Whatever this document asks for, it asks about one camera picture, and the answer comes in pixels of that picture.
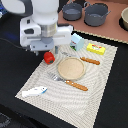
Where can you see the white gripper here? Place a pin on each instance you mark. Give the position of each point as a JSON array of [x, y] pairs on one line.
[[36, 37]]

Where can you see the red toy tomato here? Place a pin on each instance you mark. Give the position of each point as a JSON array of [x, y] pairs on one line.
[[49, 58]]

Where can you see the light blue toy carton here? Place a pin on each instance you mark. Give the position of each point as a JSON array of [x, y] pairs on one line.
[[77, 42]]

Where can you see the yellow toy butter box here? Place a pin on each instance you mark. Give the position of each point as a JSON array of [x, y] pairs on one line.
[[95, 49]]

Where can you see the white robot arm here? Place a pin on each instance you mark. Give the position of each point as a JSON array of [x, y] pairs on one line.
[[43, 12]]

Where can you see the small grey pot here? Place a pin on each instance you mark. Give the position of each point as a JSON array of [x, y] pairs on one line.
[[72, 11]]

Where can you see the round wooden plate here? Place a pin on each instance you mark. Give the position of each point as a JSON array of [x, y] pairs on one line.
[[71, 68]]

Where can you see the large grey pot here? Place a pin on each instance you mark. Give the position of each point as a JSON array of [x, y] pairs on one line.
[[95, 15]]

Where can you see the beige woven placemat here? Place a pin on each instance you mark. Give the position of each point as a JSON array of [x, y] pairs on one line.
[[66, 106]]

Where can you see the pink wooden tray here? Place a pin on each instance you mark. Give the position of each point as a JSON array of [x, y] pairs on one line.
[[110, 29]]

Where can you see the beige bowl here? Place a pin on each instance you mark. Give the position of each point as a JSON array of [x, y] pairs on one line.
[[124, 19]]

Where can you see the fork with wooden handle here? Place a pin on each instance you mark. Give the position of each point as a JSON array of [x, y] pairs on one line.
[[69, 82]]

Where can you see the knife with wooden handle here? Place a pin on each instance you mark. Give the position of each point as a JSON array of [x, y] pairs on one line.
[[83, 58]]

